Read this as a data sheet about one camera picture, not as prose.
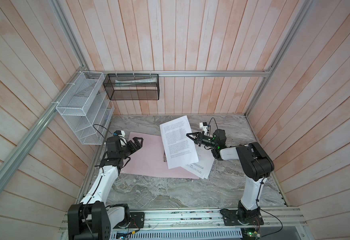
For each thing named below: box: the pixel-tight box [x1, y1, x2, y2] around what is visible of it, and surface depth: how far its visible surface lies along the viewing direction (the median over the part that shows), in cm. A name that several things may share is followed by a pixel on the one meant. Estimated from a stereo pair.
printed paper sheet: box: [159, 115, 199, 170], surface depth 92 cm
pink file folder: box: [120, 132, 200, 179], surface depth 93 cm
